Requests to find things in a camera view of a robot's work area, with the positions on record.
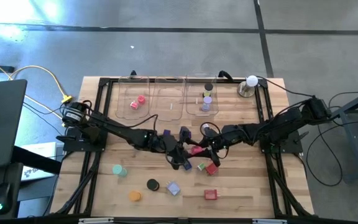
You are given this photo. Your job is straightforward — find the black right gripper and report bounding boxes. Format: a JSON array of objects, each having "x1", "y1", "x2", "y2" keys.
[{"x1": 197, "y1": 133, "x2": 231, "y2": 167}]

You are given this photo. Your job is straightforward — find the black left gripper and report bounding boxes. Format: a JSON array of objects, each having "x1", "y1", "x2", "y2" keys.
[{"x1": 163, "y1": 136, "x2": 199, "y2": 163}]

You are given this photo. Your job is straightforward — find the red wall charger with prongs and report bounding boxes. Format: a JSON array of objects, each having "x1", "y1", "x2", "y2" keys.
[
  {"x1": 204, "y1": 161, "x2": 220, "y2": 177},
  {"x1": 204, "y1": 189, "x2": 220, "y2": 201}
]

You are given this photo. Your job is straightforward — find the black capped red sand hourglass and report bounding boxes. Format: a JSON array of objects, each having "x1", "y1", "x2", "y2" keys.
[{"x1": 146, "y1": 178, "x2": 160, "y2": 192}]

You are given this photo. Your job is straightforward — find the purple capped hourglass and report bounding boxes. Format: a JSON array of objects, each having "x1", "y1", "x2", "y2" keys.
[{"x1": 201, "y1": 95, "x2": 213, "y2": 112}]

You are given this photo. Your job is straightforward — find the black capped yellow sand hourglass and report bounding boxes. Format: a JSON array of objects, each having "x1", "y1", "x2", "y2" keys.
[{"x1": 203, "y1": 82, "x2": 214, "y2": 98}]

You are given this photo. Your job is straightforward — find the teal capped hourglass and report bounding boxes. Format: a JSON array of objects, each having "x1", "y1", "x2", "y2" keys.
[{"x1": 111, "y1": 164, "x2": 128, "y2": 178}]

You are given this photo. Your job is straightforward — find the grey lavender multiport charger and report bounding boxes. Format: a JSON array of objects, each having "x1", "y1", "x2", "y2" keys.
[{"x1": 165, "y1": 180, "x2": 182, "y2": 197}]

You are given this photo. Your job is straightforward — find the clear plastic bin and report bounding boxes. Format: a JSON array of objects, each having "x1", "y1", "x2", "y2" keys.
[
  {"x1": 185, "y1": 73, "x2": 220, "y2": 118},
  {"x1": 115, "y1": 75, "x2": 151, "y2": 120},
  {"x1": 150, "y1": 77, "x2": 186, "y2": 122}
]

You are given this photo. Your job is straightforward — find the orange capped hourglass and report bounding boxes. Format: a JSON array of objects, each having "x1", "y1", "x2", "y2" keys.
[{"x1": 128, "y1": 190, "x2": 143, "y2": 202}]

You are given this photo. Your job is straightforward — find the white bulb lamp wooden base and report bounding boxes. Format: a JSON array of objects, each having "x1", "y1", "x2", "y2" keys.
[{"x1": 237, "y1": 75, "x2": 260, "y2": 98}]

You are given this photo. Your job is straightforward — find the white printed sheet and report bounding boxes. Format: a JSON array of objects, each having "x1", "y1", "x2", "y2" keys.
[{"x1": 20, "y1": 142, "x2": 58, "y2": 182}]

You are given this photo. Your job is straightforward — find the black diagonal desk bar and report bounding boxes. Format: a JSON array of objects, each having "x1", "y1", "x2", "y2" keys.
[{"x1": 11, "y1": 145, "x2": 62, "y2": 175}]

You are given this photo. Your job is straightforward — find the black computer mouse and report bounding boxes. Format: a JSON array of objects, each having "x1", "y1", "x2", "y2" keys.
[{"x1": 0, "y1": 182, "x2": 12, "y2": 215}]

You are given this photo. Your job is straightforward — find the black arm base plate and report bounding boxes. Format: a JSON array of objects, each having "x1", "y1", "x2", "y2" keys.
[
  {"x1": 259, "y1": 129, "x2": 310, "y2": 154},
  {"x1": 56, "y1": 126, "x2": 108, "y2": 153}
]

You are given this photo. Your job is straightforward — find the white metal bracket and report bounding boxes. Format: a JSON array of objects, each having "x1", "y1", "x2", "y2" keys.
[
  {"x1": 78, "y1": 217, "x2": 114, "y2": 224},
  {"x1": 252, "y1": 218, "x2": 287, "y2": 224}
]

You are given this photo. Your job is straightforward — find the yellow power cable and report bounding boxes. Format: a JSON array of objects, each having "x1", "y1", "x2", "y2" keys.
[{"x1": 0, "y1": 53, "x2": 74, "y2": 105}]

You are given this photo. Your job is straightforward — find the blue grey metal table frame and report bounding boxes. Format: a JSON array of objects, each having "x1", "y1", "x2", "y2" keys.
[{"x1": 323, "y1": 85, "x2": 358, "y2": 183}]

